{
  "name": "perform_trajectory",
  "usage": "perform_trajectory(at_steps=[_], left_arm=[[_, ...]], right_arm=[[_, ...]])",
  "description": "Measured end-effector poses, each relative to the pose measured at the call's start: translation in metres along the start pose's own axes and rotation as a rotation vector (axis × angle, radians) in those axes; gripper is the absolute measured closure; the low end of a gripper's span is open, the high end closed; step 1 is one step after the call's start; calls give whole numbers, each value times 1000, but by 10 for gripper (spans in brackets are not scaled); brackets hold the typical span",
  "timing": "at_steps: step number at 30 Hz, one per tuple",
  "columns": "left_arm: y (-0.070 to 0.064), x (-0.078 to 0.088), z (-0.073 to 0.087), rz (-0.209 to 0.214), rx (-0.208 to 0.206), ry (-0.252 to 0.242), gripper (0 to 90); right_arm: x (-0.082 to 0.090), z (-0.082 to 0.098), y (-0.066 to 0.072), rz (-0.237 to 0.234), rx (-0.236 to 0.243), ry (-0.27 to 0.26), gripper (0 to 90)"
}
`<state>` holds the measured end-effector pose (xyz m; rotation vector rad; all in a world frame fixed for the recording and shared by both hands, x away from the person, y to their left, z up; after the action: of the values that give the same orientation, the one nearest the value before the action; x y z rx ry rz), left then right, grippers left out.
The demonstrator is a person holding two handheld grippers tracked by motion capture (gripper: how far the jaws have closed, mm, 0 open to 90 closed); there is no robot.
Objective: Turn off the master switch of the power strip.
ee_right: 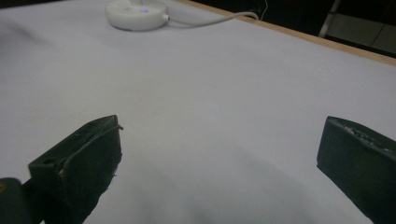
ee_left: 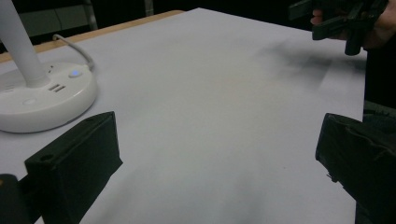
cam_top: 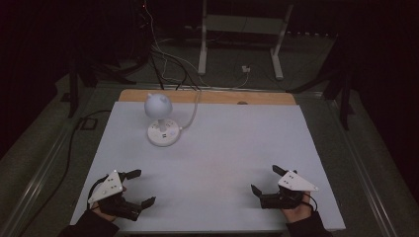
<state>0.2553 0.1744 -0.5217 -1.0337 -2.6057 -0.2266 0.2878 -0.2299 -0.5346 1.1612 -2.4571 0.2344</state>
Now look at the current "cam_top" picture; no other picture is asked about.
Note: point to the white round-headed desk lamp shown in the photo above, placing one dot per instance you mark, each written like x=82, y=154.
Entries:
x=159, y=108

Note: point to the white table mat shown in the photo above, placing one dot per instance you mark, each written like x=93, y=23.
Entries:
x=210, y=171

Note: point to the person's right hand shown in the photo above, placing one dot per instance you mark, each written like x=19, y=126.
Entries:
x=298, y=214

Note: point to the white metal stand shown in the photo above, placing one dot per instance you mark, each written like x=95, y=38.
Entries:
x=242, y=24

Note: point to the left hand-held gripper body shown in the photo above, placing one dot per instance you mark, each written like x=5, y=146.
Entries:
x=113, y=202

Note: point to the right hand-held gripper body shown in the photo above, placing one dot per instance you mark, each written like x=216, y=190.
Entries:
x=290, y=184

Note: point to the black square floor plate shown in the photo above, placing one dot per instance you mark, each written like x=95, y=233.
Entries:
x=88, y=123

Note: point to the person's left hand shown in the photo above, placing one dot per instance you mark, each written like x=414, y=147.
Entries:
x=103, y=214

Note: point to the white plug adapter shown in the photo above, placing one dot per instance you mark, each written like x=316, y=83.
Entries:
x=246, y=68

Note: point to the wooden table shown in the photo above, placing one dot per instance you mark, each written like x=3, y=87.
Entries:
x=214, y=97

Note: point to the black stand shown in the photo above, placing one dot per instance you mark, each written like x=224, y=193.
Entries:
x=99, y=70
x=339, y=82

